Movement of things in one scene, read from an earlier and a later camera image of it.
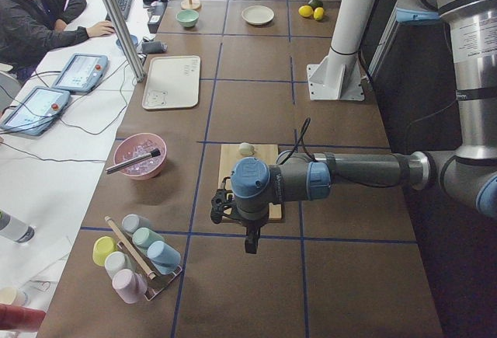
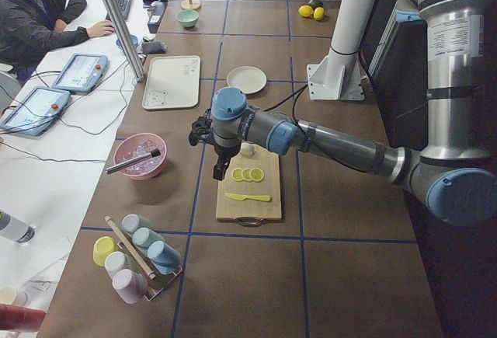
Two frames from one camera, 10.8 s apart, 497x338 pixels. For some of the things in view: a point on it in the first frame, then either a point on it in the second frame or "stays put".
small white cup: (245, 149) stays put
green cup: (144, 238) stays put
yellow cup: (102, 248) stays put
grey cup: (132, 222) stays put
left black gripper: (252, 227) → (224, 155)
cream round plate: (258, 15) → (248, 78)
